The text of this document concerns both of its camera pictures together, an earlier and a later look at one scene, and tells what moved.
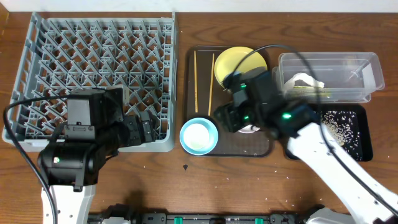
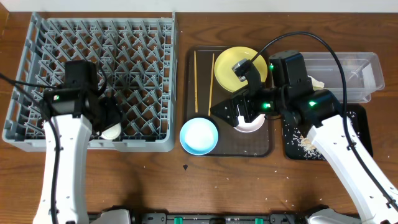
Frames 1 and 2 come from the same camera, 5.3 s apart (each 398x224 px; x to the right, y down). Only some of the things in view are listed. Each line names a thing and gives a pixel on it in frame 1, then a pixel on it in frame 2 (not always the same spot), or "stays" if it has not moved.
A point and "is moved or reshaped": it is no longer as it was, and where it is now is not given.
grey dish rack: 59,55 stays
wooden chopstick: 196,82 stays
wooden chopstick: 211,84 stays
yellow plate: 228,62 stays
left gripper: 145,127 -> 109,113
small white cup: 196,136 is moved or reshaped
